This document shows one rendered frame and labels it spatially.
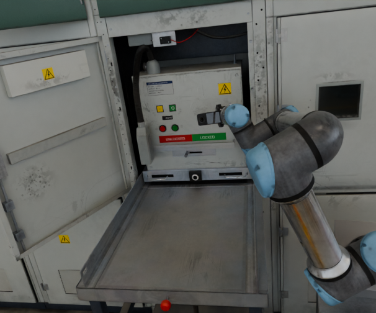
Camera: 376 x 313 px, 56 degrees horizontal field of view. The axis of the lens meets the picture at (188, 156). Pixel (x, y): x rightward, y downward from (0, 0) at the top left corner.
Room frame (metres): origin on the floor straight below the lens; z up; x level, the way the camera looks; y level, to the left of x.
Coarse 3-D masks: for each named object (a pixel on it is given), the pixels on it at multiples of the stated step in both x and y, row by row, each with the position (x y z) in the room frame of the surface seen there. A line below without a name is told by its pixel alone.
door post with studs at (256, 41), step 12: (252, 0) 1.47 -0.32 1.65; (252, 12) 1.49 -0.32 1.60; (252, 24) 1.47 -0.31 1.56; (264, 24) 1.46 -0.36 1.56; (252, 36) 1.47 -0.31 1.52; (264, 36) 1.46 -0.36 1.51; (252, 48) 1.47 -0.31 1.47; (264, 48) 1.46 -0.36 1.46; (252, 60) 1.47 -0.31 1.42; (264, 60) 1.46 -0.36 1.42; (252, 72) 1.47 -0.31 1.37; (264, 72) 1.46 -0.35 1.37; (252, 84) 1.47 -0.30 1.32; (264, 84) 1.46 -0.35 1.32; (252, 96) 1.47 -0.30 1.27; (264, 96) 1.46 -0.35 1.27; (252, 108) 1.47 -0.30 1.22; (264, 108) 1.46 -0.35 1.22; (252, 120) 1.47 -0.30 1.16; (264, 204) 1.46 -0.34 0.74; (264, 216) 1.46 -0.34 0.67; (264, 228) 1.46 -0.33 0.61; (264, 312) 1.46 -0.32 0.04
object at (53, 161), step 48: (48, 48) 1.39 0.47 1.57; (96, 48) 1.60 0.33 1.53; (0, 96) 1.24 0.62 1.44; (48, 96) 1.38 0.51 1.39; (96, 96) 1.56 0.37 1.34; (0, 144) 1.20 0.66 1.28; (48, 144) 1.32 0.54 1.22; (96, 144) 1.51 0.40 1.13; (0, 192) 1.16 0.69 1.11; (48, 192) 1.29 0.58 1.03; (96, 192) 1.47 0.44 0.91; (48, 240) 1.22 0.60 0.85
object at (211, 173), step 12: (144, 168) 1.64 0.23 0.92; (192, 168) 1.57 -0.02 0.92; (204, 168) 1.56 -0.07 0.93; (216, 168) 1.54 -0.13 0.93; (228, 168) 1.52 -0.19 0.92; (240, 168) 1.51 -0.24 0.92; (144, 180) 1.61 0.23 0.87; (156, 180) 1.60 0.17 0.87; (168, 180) 1.59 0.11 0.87; (180, 180) 1.57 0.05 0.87
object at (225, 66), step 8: (200, 64) 1.75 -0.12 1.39; (208, 64) 1.72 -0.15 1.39; (216, 64) 1.70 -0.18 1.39; (224, 64) 1.67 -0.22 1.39; (232, 64) 1.64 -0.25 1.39; (240, 64) 1.61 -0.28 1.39; (144, 72) 1.72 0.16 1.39; (168, 72) 1.63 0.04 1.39; (176, 72) 1.58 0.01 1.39; (184, 72) 1.57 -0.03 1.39; (192, 72) 1.56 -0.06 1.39; (192, 152) 1.59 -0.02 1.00; (200, 152) 1.58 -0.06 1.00
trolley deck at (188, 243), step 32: (160, 192) 1.52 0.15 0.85; (192, 192) 1.48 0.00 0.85; (224, 192) 1.44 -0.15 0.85; (256, 192) 1.40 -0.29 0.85; (128, 224) 1.27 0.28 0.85; (160, 224) 1.24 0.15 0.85; (192, 224) 1.21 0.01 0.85; (224, 224) 1.18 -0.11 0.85; (128, 256) 1.05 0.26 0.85; (160, 256) 1.03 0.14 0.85; (192, 256) 1.01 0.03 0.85; (224, 256) 0.99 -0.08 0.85; (96, 288) 0.91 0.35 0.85; (128, 288) 0.89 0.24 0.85; (160, 288) 0.87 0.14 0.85; (192, 288) 0.86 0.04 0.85; (224, 288) 0.84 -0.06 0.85
